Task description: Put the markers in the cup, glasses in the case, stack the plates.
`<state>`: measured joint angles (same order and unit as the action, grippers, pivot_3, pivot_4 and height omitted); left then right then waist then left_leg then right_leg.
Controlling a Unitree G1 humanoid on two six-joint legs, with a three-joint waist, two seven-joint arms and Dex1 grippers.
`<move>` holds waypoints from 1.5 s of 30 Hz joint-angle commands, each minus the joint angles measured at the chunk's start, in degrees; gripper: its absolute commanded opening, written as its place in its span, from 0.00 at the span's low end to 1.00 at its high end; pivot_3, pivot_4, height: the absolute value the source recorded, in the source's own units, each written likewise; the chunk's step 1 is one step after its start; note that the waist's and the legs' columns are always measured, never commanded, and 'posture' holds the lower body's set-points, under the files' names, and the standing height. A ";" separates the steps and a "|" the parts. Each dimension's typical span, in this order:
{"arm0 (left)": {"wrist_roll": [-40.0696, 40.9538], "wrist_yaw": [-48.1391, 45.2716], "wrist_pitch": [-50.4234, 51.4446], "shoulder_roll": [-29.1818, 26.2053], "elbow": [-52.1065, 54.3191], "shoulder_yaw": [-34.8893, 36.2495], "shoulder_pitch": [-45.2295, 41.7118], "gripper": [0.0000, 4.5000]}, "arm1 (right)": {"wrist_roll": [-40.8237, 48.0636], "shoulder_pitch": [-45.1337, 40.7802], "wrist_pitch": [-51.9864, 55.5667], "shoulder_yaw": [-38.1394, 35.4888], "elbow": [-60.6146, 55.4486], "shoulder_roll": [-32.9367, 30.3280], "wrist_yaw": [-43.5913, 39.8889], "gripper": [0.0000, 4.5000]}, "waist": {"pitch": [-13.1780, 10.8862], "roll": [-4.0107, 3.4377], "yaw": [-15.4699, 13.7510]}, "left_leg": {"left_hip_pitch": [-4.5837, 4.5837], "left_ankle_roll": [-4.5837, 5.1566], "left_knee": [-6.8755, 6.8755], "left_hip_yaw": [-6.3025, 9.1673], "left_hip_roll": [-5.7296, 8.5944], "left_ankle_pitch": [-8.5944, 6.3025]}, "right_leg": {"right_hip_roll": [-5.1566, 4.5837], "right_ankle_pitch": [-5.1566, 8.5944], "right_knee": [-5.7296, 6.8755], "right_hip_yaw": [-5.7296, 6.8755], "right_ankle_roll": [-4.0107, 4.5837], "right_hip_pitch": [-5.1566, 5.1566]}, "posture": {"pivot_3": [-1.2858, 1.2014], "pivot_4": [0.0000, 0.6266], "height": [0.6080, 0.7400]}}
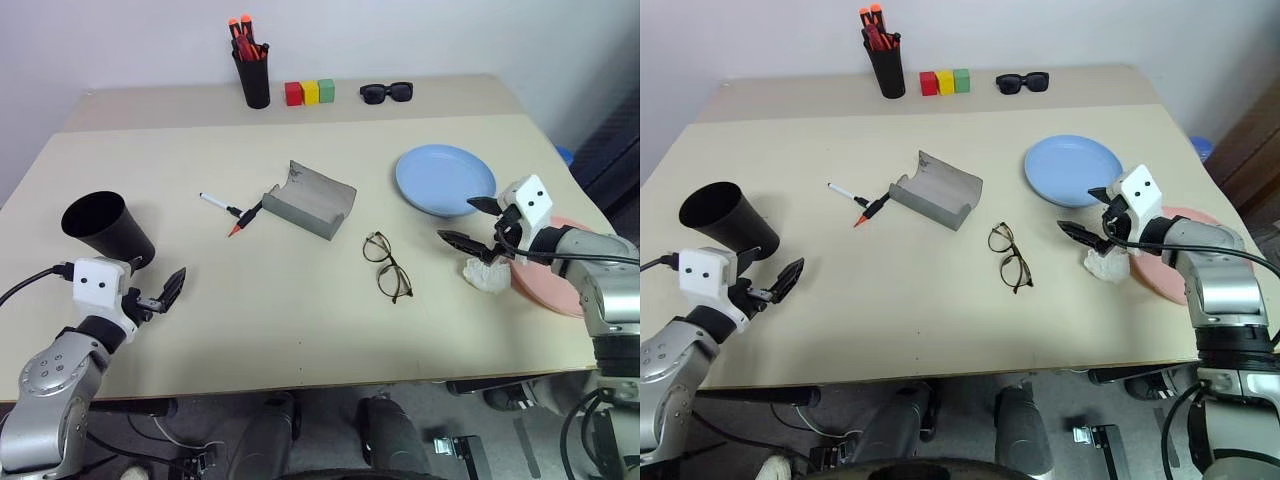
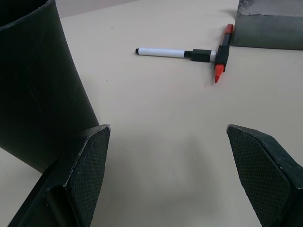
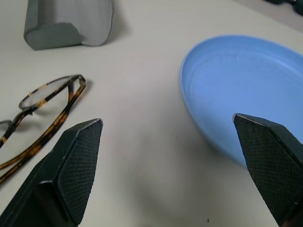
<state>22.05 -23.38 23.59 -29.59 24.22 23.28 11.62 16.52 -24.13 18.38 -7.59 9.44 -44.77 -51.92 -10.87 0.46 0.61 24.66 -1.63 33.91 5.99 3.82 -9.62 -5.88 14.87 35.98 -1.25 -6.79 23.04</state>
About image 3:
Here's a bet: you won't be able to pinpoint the tortoiseshell eyeglasses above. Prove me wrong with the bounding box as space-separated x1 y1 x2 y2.
0 74 87 184

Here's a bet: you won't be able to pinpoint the blue plate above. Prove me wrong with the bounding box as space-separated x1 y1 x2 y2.
179 35 303 169

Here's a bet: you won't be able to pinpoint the dark object at table edge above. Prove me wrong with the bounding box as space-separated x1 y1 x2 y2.
264 0 303 16

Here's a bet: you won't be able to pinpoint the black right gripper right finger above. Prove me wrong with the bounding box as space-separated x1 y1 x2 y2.
232 113 303 227

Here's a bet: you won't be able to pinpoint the grey glasses case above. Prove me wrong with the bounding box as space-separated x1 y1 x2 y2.
23 0 114 51

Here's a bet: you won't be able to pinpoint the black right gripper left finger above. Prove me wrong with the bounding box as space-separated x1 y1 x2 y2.
0 118 104 227

